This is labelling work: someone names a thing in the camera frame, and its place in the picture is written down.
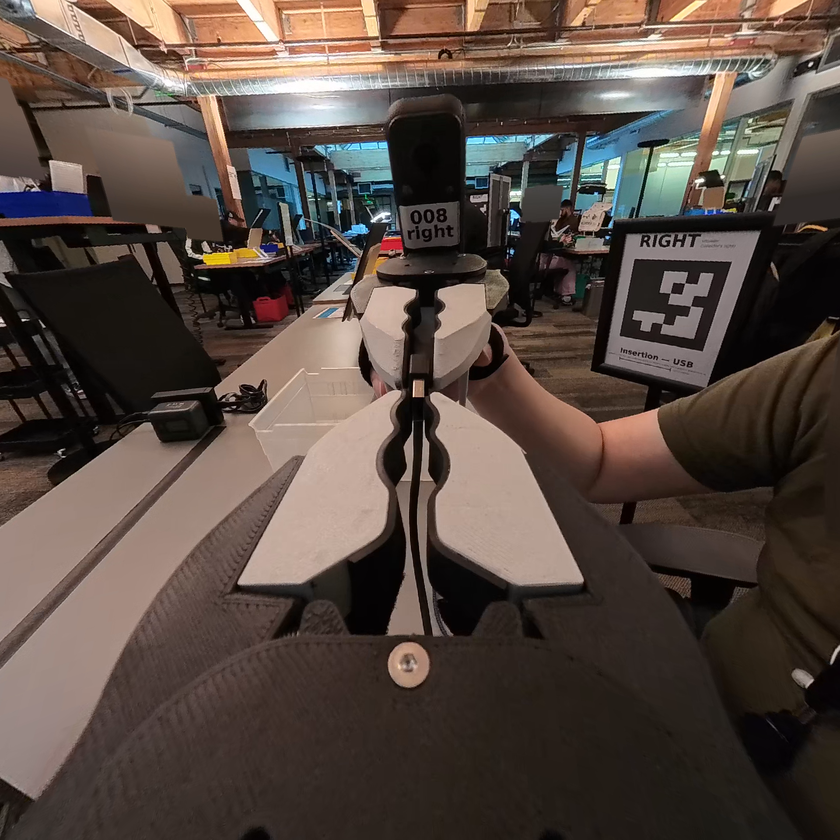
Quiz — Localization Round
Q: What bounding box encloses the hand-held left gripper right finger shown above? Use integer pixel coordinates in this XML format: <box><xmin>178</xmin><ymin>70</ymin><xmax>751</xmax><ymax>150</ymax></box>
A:
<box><xmin>428</xmin><ymin>392</ymin><xmax>585</xmax><ymax>599</ymax></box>

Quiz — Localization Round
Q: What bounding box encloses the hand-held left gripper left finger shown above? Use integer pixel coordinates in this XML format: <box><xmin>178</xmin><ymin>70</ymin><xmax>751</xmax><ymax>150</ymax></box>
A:
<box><xmin>238</xmin><ymin>392</ymin><xmax>403</xmax><ymax>601</ymax></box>

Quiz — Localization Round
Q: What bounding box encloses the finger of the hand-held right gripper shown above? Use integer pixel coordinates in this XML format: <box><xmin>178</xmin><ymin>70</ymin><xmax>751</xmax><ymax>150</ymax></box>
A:
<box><xmin>428</xmin><ymin>283</ymin><xmax>494</xmax><ymax>391</ymax></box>
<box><xmin>360</xmin><ymin>287</ymin><xmax>422</xmax><ymax>392</ymax></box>

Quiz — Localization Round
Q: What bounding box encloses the orange plug usb cable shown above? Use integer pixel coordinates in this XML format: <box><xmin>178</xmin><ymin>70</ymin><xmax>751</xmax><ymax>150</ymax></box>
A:
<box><xmin>406</xmin><ymin>354</ymin><xmax>435</xmax><ymax>636</ymax></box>

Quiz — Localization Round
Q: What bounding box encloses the clear plastic bin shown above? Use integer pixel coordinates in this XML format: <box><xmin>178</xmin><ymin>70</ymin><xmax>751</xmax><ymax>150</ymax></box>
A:
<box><xmin>249</xmin><ymin>367</ymin><xmax>401</xmax><ymax>472</ymax></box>

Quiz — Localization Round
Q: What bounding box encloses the person's right forearm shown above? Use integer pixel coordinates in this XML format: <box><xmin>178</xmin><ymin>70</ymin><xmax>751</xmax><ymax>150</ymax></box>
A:
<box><xmin>518</xmin><ymin>367</ymin><xmax>667</xmax><ymax>505</ymax></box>

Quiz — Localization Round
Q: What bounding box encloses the person's right hand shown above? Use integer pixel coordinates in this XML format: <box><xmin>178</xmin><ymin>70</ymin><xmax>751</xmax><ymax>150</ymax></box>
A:
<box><xmin>467</xmin><ymin>346</ymin><xmax>529</xmax><ymax>413</ymax></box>

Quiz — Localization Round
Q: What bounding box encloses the thin dark board stand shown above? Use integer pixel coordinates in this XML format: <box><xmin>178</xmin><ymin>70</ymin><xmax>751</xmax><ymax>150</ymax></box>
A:
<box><xmin>351</xmin><ymin>222</ymin><xmax>391</xmax><ymax>293</ymax></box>

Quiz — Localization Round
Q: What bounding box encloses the black power adapter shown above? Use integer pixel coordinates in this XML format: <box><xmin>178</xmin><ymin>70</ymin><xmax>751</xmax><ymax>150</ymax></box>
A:
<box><xmin>147</xmin><ymin>379</ymin><xmax>269</xmax><ymax>442</ymax></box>

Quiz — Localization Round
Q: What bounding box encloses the grey office chair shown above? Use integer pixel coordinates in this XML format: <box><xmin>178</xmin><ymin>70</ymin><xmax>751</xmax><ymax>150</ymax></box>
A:
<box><xmin>617</xmin><ymin>524</ymin><xmax>767</xmax><ymax>608</ymax></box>

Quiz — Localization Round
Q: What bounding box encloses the framed tag sign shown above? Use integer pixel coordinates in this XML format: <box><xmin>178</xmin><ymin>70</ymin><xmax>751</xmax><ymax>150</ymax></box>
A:
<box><xmin>591</xmin><ymin>211</ymin><xmax>783</xmax><ymax>396</ymax></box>

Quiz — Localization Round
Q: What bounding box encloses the black floor lamp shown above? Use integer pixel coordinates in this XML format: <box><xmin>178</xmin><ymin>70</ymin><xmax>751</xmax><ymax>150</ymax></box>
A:
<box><xmin>638</xmin><ymin>138</ymin><xmax>672</xmax><ymax>219</ymax></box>

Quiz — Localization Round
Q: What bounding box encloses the black office chair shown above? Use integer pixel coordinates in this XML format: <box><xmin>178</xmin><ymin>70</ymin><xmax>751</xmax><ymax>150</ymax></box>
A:
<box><xmin>5</xmin><ymin>255</ymin><xmax>223</xmax><ymax>421</ymax></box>

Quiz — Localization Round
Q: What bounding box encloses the wooden standing desk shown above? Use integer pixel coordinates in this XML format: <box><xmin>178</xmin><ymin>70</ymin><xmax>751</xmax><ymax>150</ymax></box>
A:
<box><xmin>0</xmin><ymin>215</ymin><xmax>188</xmax><ymax>316</ymax></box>

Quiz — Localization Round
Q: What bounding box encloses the blue storage bin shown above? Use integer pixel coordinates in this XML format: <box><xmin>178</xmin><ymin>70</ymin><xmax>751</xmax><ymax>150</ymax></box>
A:
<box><xmin>0</xmin><ymin>190</ymin><xmax>93</xmax><ymax>219</ymax></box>

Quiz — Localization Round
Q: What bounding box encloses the silver air duct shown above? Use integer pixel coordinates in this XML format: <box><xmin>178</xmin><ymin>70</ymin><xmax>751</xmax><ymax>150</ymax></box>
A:
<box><xmin>0</xmin><ymin>0</ymin><xmax>778</xmax><ymax>99</ymax></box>

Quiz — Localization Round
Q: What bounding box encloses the wooden post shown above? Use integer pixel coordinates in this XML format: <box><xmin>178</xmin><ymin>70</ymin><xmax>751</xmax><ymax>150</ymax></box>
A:
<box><xmin>197</xmin><ymin>95</ymin><xmax>247</xmax><ymax>224</ymax></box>

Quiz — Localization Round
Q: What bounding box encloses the black shoulder strap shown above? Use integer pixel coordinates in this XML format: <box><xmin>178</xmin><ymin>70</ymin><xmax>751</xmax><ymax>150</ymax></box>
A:
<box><xmin>742</xmin><ymin>666</ymin><xmax>840</xmax><ymax>778</ymax></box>

